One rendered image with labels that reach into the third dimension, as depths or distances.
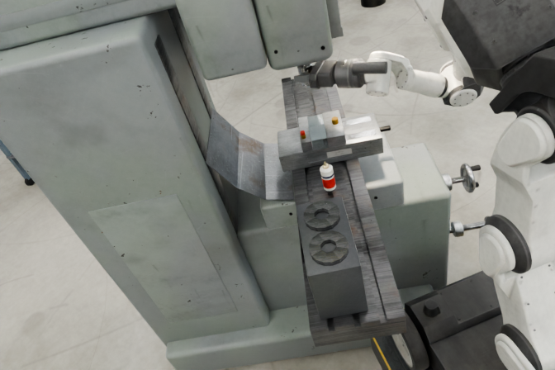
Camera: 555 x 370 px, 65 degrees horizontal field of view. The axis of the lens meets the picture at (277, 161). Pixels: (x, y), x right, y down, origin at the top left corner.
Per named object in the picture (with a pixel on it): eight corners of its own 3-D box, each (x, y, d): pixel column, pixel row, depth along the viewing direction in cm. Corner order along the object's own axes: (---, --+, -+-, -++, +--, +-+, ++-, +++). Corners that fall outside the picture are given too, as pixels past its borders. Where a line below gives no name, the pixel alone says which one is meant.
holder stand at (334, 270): (350, 241, 123) (341, 192, 110) (368, 310, 106) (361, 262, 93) (308, 249, 124) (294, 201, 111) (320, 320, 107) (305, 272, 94)
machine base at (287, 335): (404, 231, 235) (403, 206, 223) (442, 337, 189) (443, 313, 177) (192, 270, 248) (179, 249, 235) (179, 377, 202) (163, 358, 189)
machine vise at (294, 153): (375, 127, 159) (372, 102, 152) (384, 153, 147) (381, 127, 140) (281, 145, 163) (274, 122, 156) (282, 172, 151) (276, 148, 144)
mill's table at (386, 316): (333, 83, 203) (330, 67, 198) (407, 332, 108) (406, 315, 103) (284, 93, 206) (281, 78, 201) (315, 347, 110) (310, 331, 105)
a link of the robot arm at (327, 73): (319, 50, 138) (356, 49, 133) (324, 77, 144) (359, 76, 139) (305, 71, 130) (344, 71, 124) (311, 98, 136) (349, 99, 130)
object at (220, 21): (266, 34, 142) (244, -50, 125) (268, 69, 123) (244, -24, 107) (210, 47, 144) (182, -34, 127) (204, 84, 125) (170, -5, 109)
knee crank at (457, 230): (503, 219, 171) (505, 209, 167) (509, 230, 166) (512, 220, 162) (446, 229, 173) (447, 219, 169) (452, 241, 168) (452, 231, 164)
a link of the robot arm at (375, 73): (357, 63, 136) (394, 63, 131) (353, 97, 135) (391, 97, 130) (347, 50, 126) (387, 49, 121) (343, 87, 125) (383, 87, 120)
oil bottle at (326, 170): (334, 181, 142) (330, 156, 135) (337, 190, 139) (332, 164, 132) (323, 183, 143) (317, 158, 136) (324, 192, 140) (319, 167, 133)
